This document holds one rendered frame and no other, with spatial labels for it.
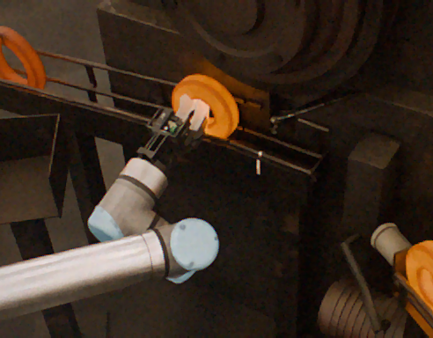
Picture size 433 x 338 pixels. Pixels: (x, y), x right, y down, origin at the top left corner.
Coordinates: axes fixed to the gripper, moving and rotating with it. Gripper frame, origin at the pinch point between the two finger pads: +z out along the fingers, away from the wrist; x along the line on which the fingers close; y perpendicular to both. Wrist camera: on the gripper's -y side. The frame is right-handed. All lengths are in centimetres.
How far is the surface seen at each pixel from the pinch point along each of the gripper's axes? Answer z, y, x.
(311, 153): 0.9, -6.5, -24.5
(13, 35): -1, 0, 54
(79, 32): 69, -100, 132
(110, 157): 15, -84, 70
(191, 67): 6.4, 1.3, 6.9
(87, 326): -42, -66, 31
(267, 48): -3.3, 29.9, -22.6
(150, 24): 8.9, 8.5, 17.0
